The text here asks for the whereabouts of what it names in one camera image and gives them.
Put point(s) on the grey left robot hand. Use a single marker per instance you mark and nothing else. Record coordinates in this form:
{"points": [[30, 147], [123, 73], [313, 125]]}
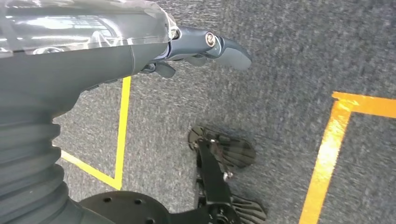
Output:
{"points": [[77, 61]]}

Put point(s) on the thin yellow floor tape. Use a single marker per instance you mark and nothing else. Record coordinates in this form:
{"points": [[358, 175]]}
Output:
{"points": [[123, 123]]}

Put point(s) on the wide orange floor tape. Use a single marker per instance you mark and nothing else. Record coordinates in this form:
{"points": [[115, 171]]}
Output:
{"points": [[328, 148]]}

